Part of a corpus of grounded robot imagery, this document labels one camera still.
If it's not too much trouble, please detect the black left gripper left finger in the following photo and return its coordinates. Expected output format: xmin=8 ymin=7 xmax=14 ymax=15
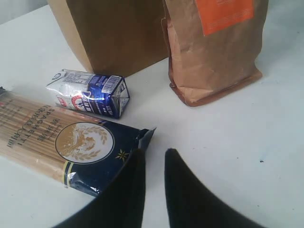
xmin=56 ymin=149 xmax=146 ymax=228

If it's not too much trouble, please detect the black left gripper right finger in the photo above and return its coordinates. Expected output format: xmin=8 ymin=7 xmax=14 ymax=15
xmin=164 ymin=149 xmax=242 ymax=228

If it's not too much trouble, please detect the brown paper bag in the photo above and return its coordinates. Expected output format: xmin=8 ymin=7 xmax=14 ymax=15
xmin=48 ymin=0 xmax=168 ymax=77

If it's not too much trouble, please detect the spaghetti packet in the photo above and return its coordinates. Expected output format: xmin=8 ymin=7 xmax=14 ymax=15
xmin=0 ymin=89 xmax=154 ymax=197

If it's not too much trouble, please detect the small milk carton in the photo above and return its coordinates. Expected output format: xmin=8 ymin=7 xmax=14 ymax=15
xmin=46 ymin=69 xmax=130 ymax=119

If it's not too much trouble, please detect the brown pouch orange label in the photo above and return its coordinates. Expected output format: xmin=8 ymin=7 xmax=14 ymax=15
xmin=162 ymin=0 xmax=268 ymax=107

